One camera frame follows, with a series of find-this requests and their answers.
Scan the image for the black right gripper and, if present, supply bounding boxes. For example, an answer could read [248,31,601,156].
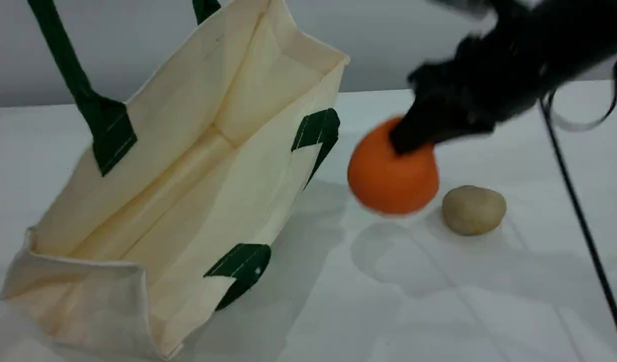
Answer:
[388,20,551,155]

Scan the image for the orange with knobbed stem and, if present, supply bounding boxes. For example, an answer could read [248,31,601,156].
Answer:
[346,117,440,217]

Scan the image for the cream canvas bag green handles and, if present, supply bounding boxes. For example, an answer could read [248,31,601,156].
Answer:
[0,0,350,361]

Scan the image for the tan toy potato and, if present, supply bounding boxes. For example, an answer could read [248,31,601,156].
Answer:
[442,185,507,237]

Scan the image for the long black straight cable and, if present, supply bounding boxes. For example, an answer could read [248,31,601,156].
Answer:
[539,97,617,356]

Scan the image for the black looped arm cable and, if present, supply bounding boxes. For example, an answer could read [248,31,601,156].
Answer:
[546,50,617,133]

